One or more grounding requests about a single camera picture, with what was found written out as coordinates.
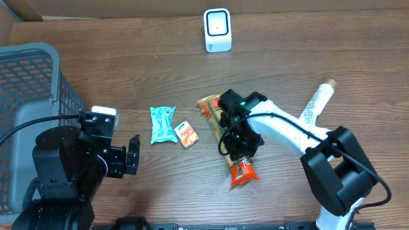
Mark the grey plastic mesh basket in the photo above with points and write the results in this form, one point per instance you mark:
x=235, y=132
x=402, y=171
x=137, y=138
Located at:
x=32, y=86

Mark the teal snack packet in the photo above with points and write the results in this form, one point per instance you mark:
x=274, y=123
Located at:
x=162, y=130

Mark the spaghetti pasta packet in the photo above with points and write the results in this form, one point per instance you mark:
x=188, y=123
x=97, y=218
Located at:
x=241, y=170

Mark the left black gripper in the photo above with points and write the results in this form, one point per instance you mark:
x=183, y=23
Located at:
x=118, y=156

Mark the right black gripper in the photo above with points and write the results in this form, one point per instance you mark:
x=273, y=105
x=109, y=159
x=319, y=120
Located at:
x=240, y=151

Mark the white tube with gold cap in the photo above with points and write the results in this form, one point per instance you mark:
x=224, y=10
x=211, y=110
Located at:
x=317, y=103

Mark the orange snack packet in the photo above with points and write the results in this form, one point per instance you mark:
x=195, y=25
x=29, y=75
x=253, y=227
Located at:
x=186, y=134

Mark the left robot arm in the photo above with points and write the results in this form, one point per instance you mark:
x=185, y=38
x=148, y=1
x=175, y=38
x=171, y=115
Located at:
x=71, y=162

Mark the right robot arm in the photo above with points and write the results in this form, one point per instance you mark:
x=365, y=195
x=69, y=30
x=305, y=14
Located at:
x=339, y=172

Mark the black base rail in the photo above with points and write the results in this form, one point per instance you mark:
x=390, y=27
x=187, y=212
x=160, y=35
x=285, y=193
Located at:
x=141, y=223

